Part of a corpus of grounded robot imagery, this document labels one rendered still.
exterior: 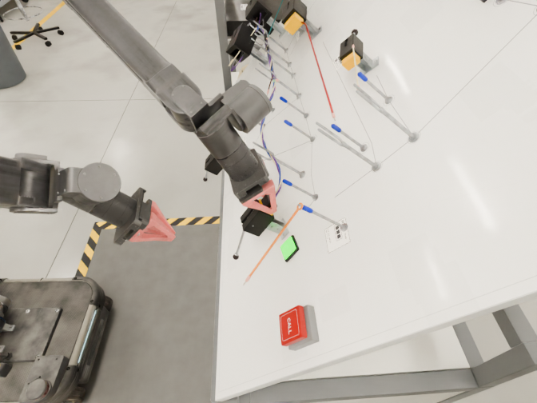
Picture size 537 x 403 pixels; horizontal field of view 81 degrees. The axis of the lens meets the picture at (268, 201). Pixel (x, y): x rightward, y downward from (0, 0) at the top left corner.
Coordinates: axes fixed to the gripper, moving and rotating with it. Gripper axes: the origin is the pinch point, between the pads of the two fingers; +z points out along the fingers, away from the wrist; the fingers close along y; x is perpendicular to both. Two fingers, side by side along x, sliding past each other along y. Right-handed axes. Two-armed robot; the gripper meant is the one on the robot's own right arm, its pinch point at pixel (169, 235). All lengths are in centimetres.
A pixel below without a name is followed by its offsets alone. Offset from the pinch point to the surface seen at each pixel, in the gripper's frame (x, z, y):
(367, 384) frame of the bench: -5, 51, -22
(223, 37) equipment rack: -28, 2, 94
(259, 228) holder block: -12.9, 11.7, -2.1
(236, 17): -37, 3, 102
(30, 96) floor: 149, -55, 292
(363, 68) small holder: -48, 11, 14
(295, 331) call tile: -12.0, 14.8, -23.2
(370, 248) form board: -28.6, 15.2, -18.8
